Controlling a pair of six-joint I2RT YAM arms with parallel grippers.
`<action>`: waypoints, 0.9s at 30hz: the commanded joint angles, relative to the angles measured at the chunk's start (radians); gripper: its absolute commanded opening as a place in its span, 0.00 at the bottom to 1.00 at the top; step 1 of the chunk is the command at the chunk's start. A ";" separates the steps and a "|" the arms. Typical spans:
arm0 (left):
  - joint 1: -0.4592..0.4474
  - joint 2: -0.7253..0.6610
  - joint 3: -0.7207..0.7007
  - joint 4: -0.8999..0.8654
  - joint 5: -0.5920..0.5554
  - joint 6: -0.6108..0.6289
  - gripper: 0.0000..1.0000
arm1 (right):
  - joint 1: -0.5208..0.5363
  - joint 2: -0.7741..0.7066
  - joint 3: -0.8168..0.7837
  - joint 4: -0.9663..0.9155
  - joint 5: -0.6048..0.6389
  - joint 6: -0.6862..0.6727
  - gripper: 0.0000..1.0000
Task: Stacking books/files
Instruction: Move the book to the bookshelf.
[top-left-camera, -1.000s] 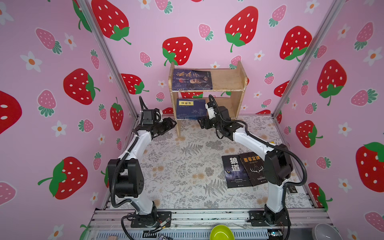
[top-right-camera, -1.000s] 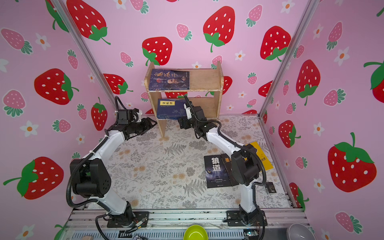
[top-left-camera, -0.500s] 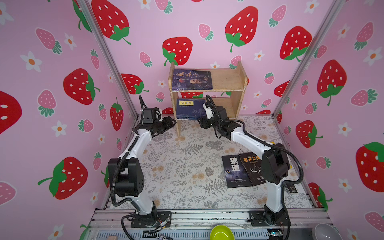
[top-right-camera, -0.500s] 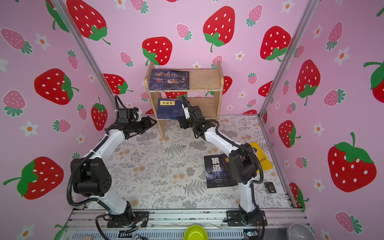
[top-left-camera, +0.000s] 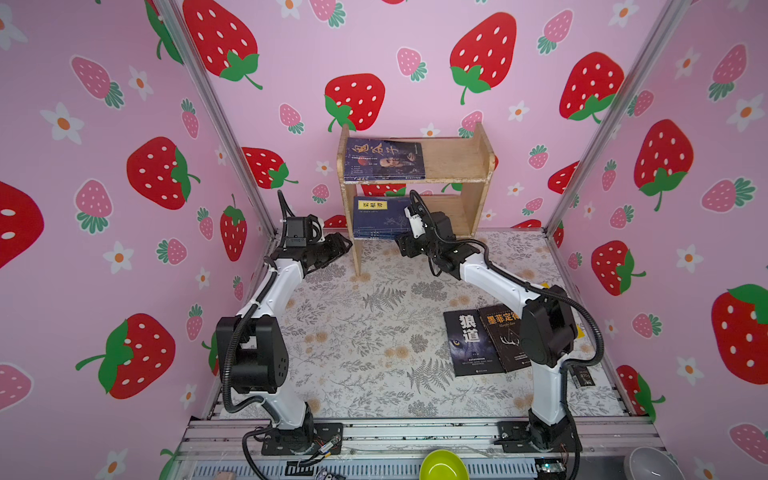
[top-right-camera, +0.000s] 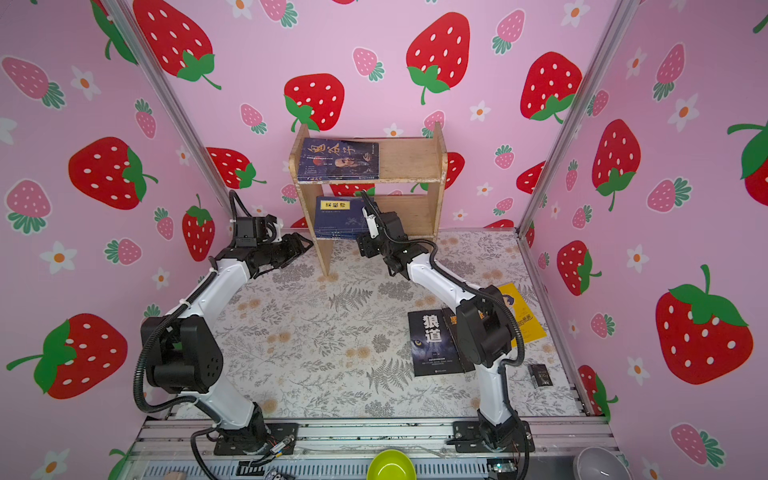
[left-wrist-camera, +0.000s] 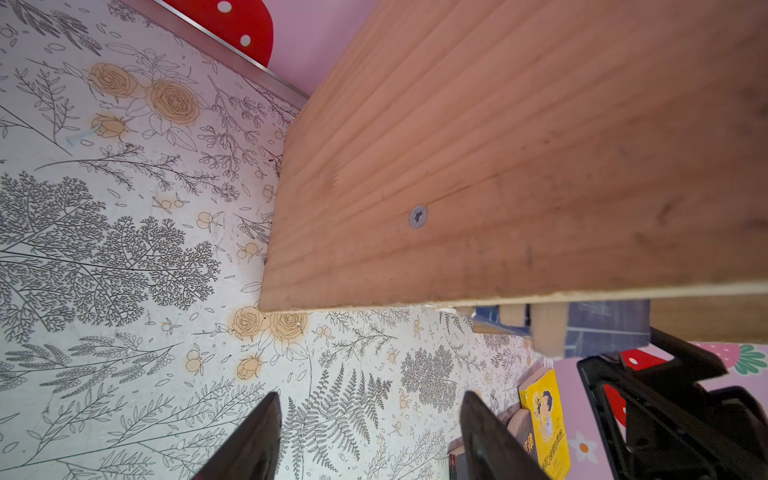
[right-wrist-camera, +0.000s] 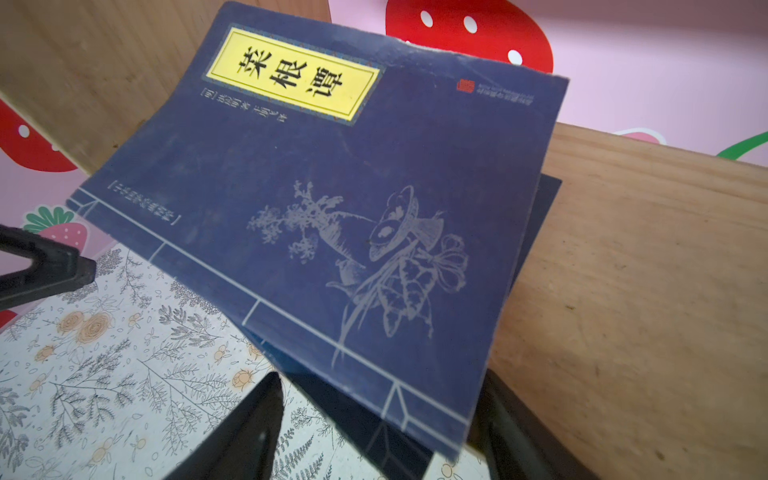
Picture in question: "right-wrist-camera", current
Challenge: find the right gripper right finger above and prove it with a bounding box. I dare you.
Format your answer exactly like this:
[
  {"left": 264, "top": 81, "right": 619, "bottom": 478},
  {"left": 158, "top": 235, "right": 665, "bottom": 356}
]
[{"left": 467, "top": 370, "right": 597, "bottom": 480}]

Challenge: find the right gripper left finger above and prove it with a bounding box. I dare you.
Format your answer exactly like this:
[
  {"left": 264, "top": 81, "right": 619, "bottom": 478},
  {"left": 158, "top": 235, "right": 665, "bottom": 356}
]
[{"left": 167, "top": 372, "right": 284, "bottom": 479}]

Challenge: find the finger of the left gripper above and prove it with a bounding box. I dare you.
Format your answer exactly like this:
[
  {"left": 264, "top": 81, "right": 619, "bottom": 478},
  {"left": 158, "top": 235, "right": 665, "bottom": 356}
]
[{"left": 1, "top": 225, "right": 96, "bottom": 310}]

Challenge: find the blue book yellow label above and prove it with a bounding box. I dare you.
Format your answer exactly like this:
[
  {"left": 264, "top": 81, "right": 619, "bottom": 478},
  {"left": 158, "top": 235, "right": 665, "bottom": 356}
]
[{"left": 240, "top": 175, "right": 561, "bottom": 479}]

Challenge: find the purple-navy book yellow label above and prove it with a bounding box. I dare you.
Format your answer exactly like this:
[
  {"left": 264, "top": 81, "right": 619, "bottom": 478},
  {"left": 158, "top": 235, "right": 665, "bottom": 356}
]
[{"left": 67, "top": 2, "right": 568, "bottom": 458}]

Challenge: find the wooden two-tier shelf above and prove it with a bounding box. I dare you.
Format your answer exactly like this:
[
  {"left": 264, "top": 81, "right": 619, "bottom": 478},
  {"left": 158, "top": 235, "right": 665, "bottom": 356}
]
[{"left": 1, "top": 1, "right": 767, "bottom": 479}]

